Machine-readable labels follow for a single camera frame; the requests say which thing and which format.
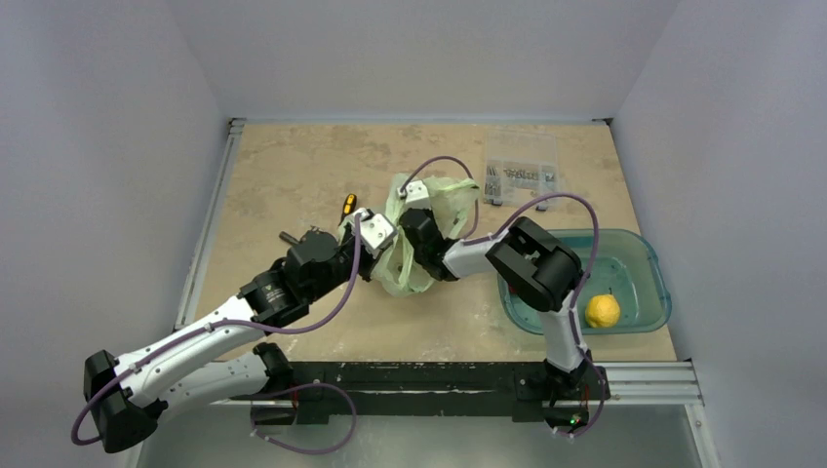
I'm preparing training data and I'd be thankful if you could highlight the light green plastic bag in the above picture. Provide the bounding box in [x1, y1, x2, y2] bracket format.
[369, 173, 481, 297]

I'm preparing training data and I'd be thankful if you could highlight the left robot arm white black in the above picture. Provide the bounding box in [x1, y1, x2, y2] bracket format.
[70, 220, 397, 453]

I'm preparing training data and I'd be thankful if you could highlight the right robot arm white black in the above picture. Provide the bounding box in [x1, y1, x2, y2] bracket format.
[400, 209, 588, 397]

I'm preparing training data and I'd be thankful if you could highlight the yellow fake lemon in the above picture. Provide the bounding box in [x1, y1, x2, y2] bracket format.
[585, 293, 621, 329]

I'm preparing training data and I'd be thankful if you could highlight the grey metal tool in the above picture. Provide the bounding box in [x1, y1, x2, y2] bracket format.
[278, 226, 326, 246]

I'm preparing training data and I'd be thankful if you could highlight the black yellow screwdriver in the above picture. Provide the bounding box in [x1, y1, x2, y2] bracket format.
[339, 193, 358, 223]

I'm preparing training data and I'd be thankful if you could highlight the clear screw organizer box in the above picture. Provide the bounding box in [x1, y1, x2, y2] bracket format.
[483, 129, 562, 207]

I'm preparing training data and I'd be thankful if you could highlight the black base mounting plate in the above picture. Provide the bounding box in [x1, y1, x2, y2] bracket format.
[250, 362, 610, 429]

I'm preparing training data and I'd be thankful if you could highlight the teal plastic container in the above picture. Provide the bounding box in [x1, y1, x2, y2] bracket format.
[497, 228, 672, 335]

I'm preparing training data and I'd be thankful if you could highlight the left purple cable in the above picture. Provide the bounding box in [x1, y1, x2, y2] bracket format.
[70, 213, 363, 453]

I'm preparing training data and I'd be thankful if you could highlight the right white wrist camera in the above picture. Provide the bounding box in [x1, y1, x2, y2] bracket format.
[398, 179, 431, 211]

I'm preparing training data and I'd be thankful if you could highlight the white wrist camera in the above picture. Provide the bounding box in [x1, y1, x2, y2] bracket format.
[354, 208, 397, 258]
[398, 179, 431, 211]

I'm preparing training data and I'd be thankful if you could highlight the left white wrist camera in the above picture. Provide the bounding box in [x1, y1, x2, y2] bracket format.
[354, 208, 397, 258]

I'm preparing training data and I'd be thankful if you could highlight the aluminium frame rail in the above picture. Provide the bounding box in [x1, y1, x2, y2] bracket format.
[132, 118, 704, 409]

